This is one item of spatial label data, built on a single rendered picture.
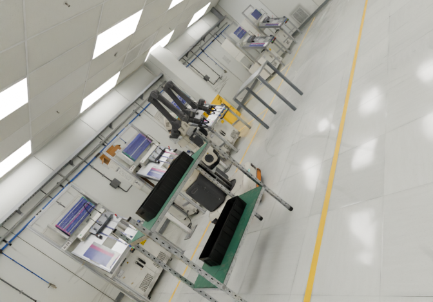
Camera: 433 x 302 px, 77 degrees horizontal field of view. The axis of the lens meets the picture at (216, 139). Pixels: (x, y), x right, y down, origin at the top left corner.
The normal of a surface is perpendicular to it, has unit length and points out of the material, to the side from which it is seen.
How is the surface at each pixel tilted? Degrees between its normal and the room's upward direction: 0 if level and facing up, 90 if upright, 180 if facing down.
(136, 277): 90
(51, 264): 90
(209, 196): 90
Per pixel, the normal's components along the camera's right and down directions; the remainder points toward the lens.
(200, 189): -0.15, 0.39
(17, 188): 0.50, -0.42
